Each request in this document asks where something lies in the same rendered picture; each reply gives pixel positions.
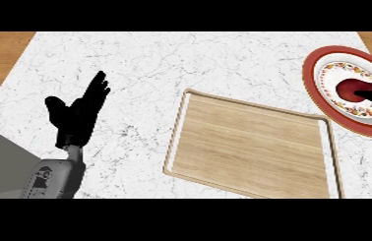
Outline pale wooden tray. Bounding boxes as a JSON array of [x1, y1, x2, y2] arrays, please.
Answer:
[[160, 88, 345, 200]]

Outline red pear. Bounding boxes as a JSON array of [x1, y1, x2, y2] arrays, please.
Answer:
[[335, 78, 372, 103]]

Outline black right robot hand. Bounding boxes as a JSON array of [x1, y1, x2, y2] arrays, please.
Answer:
[[352, 90, 372, 102]]

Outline red-rimmed floral plate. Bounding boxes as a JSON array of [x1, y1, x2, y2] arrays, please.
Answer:
[[301, 44, 372, 138]]

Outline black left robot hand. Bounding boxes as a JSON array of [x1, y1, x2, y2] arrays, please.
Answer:
[[44, 70, 112, 151]]

